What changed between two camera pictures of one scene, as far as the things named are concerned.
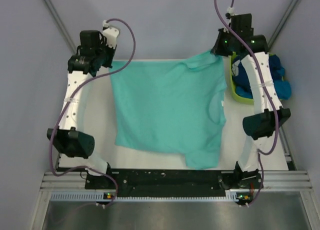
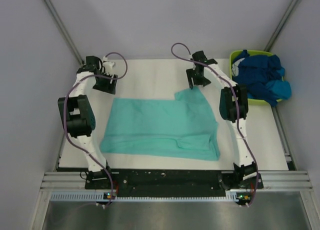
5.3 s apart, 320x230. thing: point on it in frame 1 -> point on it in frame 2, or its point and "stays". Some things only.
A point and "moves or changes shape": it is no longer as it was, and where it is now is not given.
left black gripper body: (105, 53) -> (103, 84)
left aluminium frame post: (53, 12) stays
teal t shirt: (177, 107) moves or changes shape
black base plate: (175, 182) stays
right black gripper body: (224, 46) -> (197, 79)
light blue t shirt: (283, 87) stays
